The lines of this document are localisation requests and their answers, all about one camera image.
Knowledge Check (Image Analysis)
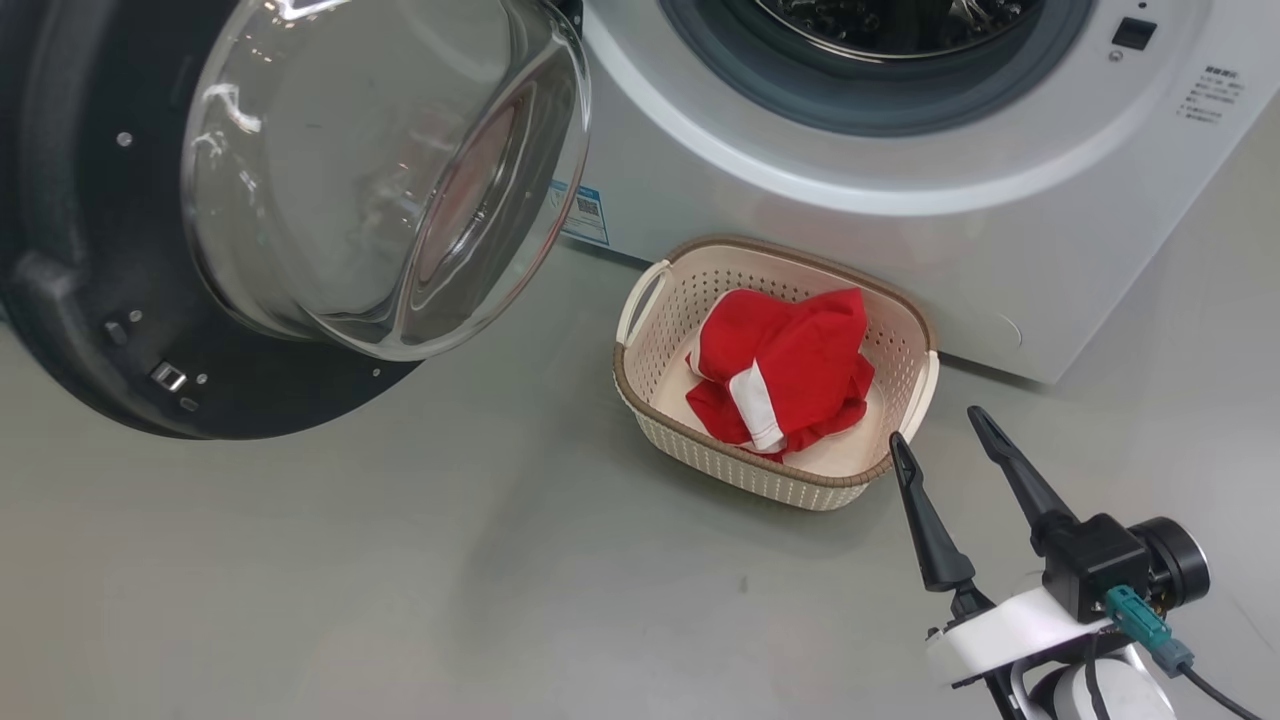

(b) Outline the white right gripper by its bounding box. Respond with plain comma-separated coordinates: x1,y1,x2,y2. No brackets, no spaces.
888,405,1113,690

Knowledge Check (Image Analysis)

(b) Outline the red and white garment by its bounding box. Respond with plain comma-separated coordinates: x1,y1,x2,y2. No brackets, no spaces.
685,288,877,461

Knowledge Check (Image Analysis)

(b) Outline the dark grey glass washer door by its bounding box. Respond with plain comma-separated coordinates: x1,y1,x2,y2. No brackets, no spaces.
0,0,593,441

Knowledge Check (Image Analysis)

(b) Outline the beige plastic laundry basket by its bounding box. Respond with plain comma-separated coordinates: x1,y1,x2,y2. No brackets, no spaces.
612,235,941,512

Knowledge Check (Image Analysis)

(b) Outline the white front-load washing machine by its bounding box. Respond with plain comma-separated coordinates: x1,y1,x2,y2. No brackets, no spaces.
548,0,1280,386

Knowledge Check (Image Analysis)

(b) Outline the grey rubber door gasket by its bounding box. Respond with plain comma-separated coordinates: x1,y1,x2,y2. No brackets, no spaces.
658,0,1096,138

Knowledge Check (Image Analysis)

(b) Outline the perforated steel washer drum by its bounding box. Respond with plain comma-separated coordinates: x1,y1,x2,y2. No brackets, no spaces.
750,0,1046,61

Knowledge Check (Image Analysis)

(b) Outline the blue energy label sticker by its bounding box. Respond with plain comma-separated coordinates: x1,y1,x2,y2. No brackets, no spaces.
548,180,611,247

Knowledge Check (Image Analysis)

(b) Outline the teal connector with black cable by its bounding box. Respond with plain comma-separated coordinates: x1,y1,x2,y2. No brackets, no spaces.
1105,585,1266,720

